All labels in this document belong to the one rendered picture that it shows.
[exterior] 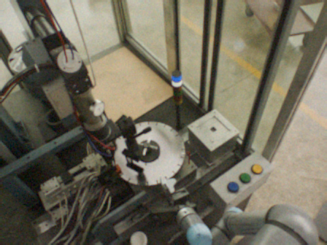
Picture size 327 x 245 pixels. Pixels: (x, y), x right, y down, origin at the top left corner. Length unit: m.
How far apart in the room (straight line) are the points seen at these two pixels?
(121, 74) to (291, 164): 1.48
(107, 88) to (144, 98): 0.26
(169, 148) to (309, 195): 1.37
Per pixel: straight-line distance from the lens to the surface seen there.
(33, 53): 0.93
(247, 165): 1.33
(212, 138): 1.38
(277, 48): 1.00
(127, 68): 1.96
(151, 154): 1.26
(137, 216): 1.37
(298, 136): 2.63
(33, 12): 1.00
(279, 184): 2.36
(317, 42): 0.94
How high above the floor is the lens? 2.04
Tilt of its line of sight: 53 degrees down
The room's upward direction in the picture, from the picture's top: 6 degrees counter-clockwise
